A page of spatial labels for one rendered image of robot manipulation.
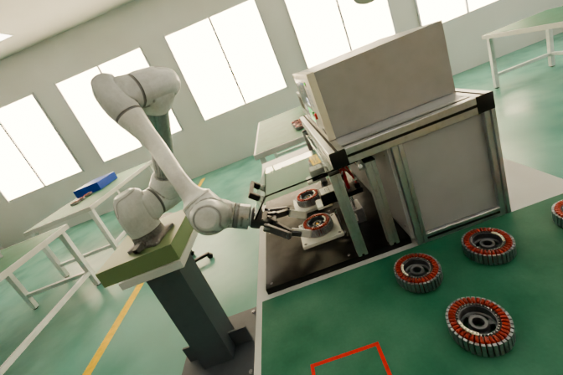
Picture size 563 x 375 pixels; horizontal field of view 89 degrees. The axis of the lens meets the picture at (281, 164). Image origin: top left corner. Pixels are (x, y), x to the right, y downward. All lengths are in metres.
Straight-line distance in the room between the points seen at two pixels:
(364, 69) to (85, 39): 5.95
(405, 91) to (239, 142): 5.08
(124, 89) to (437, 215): 1.10
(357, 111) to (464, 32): 5.99
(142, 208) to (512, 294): 1.37
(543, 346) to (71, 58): 6.64
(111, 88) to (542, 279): 1.31
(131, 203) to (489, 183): 1.39
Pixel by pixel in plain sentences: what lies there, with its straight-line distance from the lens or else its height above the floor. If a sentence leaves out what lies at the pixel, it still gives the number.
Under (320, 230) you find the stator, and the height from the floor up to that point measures 0.80.
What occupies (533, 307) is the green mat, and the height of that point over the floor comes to 0.75.
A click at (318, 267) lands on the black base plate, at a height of 0.77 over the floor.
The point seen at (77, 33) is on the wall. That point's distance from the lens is 6.57.
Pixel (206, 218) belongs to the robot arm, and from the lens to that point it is 0.83.
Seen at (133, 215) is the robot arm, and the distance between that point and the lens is 1.52.
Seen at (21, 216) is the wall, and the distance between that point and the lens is 8.15.
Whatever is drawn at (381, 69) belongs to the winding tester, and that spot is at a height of 1.26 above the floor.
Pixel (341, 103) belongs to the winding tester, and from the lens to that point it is 0.86.
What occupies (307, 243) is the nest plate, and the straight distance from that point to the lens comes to 1.05.
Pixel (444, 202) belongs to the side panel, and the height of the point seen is 0.85.
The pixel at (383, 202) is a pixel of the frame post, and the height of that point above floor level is 0.91.
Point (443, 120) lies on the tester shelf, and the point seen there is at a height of 1.09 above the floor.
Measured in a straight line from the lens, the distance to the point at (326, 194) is 1.01.
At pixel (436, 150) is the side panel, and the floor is 1.01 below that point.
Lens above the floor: 1.36
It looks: 17 degrees down
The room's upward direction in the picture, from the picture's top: 23 degrees counter-clockwise
